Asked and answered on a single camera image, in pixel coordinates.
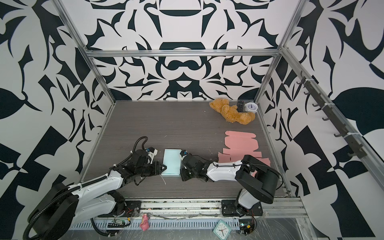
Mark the light blue paper box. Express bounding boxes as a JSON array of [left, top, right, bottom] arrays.
[[161, 149, 182, 177]]

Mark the pink paper box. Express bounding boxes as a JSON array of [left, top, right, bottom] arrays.
[[218, 131, 271, 167]]

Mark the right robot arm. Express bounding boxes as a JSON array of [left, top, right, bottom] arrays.
[[180, 150, 281, 215]]

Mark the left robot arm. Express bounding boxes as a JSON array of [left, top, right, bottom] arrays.
[[23, 148, 167, 240]]

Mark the green circuit board left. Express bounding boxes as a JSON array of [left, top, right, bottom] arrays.
[[108, 218, 131, 228]]

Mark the pink small toy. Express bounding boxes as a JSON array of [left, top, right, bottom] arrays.
[[140, 214, 150, 231]]

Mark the brown teddy bear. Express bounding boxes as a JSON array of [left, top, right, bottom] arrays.
[[209, 99, 256, 125]]

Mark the teal square clock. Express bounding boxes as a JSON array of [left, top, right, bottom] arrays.
[[213, 220, 232, 240]]

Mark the black remote control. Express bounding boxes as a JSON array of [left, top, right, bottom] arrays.
[[237, 100, 244, 113]]

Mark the circuit board right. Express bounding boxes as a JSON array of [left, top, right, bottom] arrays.
[[239, 218, 257, 236]]

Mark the white round alarm clock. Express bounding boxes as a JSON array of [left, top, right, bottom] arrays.
[[244, 102, 259, 114]]

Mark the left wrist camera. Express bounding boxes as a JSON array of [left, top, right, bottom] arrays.
[[147, 147, 158, 164]]

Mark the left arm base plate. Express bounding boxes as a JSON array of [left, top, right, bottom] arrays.
[[98, 201, 142, 218]]

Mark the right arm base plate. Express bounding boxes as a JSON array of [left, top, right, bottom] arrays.
[[221, 200, 264, 217]]

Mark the black corrugated cable left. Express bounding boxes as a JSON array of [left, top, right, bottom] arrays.
[[22, 179, 121, 240]]

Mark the black coat hook rail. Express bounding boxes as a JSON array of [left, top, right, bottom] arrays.
[[298, 77, 370, 159]]

